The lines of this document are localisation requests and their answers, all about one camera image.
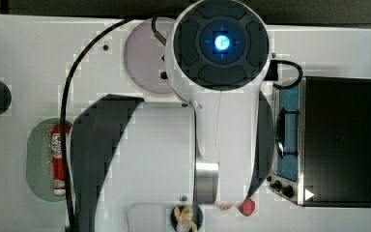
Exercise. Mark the red plush ketchup bottle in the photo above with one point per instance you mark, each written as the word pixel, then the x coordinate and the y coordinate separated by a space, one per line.
pixel 57 161

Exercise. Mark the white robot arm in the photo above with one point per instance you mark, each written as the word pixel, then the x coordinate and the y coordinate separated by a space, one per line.
pixel 216 57

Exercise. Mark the green oval strainer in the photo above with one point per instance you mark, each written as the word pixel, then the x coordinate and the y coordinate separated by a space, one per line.
pixel 39 167

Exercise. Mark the pale pink round plate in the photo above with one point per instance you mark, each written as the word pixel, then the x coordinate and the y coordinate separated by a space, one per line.
pixel 143 57

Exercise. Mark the beige plush food in bowl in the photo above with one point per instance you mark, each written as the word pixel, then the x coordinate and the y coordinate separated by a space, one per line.
pixel 184 218

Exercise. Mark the orange slice toy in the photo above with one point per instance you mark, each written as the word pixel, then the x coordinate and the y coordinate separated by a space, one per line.
pixel 224 207

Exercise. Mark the blue bowl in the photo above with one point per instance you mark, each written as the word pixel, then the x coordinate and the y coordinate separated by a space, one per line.
pixel 198 216

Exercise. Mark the red round toy fruit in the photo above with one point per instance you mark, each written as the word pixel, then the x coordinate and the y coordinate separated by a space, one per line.
pixel 247 207

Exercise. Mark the black toaster oven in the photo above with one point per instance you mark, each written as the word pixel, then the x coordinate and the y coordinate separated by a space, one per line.
pixel 322 152

